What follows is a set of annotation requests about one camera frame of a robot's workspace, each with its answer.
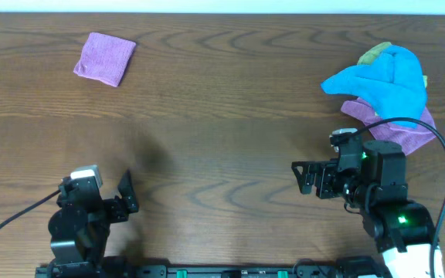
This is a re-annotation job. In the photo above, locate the purple microfiber cloth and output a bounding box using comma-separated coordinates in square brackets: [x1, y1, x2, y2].
[73, 32, 136, 87]

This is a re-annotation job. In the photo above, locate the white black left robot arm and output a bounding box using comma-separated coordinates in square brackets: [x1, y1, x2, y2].
[46, 165, 139, 277]

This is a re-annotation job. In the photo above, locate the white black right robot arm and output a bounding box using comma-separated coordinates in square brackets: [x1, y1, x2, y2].
[291, 137, 444, 277]

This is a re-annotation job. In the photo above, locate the blue microfiber cloth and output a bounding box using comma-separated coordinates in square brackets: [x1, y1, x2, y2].
[321, 45, 427, 120]

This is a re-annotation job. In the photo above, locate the green cloth under blue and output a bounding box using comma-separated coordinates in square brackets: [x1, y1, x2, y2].
[357, 42, 428, 88]

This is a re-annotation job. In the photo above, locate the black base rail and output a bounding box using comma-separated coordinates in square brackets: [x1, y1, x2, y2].
[34, 265, 384, 278]

